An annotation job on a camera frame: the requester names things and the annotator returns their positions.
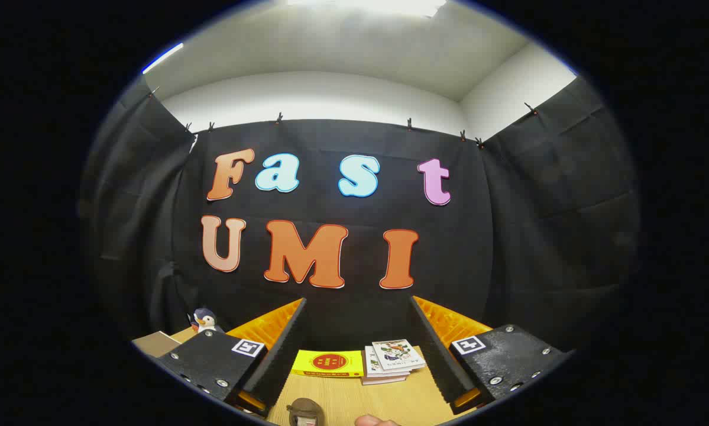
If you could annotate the yellow book with red circle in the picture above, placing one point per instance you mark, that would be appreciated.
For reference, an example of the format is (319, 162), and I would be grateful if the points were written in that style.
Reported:
(327, 362)

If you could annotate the brown fuzzy shoe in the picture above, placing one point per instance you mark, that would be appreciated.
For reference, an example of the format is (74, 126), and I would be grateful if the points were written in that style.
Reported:
(304, 407)

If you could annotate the row of small cloth clips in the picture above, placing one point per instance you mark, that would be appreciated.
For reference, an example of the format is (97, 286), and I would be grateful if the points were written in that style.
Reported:
(279, 118)

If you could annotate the penguin plush toy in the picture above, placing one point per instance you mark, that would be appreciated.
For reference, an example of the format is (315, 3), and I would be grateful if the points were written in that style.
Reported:
(205, 321)

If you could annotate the thin brown book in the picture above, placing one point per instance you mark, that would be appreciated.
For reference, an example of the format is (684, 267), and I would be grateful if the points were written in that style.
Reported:
(381, 380)

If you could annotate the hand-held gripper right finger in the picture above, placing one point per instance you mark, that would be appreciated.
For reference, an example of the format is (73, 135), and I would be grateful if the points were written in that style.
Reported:
(434, 361)

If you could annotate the beige fabric storage box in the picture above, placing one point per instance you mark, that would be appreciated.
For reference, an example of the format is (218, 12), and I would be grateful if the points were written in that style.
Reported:
(153, 344)

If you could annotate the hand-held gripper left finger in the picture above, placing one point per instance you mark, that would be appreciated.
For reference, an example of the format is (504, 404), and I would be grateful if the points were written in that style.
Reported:
(280, 367)

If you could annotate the ceiling light panel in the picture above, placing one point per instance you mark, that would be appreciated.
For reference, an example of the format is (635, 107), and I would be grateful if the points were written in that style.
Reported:
(366, 6)

